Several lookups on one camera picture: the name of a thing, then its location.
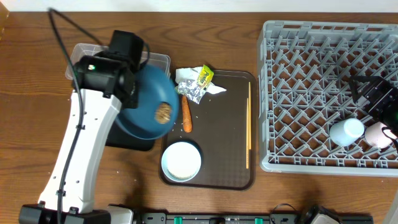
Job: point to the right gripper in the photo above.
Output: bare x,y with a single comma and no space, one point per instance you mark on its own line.
380,99

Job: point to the light blue cup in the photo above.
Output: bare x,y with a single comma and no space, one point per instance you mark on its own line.
346,132

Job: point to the pink cup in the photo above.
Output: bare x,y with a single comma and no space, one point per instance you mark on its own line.
375,137

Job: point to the snack wrapper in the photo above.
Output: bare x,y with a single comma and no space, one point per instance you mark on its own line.
193,82

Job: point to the orange carrot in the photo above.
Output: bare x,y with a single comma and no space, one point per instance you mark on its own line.
187,119

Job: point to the light blue rice bowl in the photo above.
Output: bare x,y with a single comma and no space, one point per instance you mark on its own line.
181,161

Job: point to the dark blue plate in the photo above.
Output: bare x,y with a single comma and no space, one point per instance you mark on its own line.
155,88

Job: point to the wooden chopsticks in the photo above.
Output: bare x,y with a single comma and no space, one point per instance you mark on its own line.
247,133

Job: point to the white paper napkin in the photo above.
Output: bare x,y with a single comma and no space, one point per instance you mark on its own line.
217,89

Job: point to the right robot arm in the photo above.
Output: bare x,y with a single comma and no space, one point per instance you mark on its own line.
389,131

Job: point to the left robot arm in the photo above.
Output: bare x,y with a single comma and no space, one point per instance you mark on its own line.
103,84

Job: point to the grey dishwasher rack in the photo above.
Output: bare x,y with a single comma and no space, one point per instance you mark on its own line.
303,70

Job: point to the brown serving tray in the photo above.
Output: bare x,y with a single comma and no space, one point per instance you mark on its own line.
219,133

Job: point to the brown food piece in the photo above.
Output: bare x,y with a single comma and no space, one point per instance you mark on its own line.
163,113

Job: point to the clear plastic bin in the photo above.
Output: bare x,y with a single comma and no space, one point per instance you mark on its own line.
160,61

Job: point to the black plastic tray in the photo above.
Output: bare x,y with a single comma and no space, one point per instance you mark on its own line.
119,138

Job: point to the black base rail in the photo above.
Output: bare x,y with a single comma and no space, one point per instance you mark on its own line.
163,218

